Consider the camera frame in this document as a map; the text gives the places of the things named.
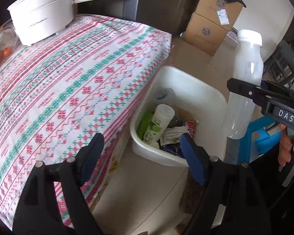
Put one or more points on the person's right hand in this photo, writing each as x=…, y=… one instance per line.
x=285, y=146

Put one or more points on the stacked cardboard boxes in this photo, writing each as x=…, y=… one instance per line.
x=209, y=24

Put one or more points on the red soda can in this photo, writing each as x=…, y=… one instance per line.
x=191, y=127

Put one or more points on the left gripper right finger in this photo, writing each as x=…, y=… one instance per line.
x=231, y=200

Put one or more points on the black metal chair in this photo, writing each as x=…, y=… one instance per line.
x=280, y=65

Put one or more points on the small crushed juice carton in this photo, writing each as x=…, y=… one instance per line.
x=172, y=135

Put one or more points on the crushed clear water bottle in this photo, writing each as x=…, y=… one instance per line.
x=166, y=96

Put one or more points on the green onion rings snack bag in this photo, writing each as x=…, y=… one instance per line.
x=144, y=124

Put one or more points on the frosted white plastic bottle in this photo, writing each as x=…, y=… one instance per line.
x=247, y=74

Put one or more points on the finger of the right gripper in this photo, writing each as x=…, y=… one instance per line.
x=276, y=90
x=257, y=95

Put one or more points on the patterned handmade tablecloth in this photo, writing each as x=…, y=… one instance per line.
x=58, y=93

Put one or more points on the grey refrigerator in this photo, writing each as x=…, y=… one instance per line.
x=167, y=15

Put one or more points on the white electric cooking pot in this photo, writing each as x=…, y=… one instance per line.
x=35, y=20

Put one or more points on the white yogurt bottle with label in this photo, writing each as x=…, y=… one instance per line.
x=159, y=122

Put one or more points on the glass teapot with tangerines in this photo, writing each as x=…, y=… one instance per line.
x=8, y=40

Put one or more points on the white trash bin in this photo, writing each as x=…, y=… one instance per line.
x=194, y=100

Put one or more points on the blue white milk carton box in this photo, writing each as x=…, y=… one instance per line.
x=174, y=149

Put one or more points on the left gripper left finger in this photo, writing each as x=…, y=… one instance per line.
x=37, y=210

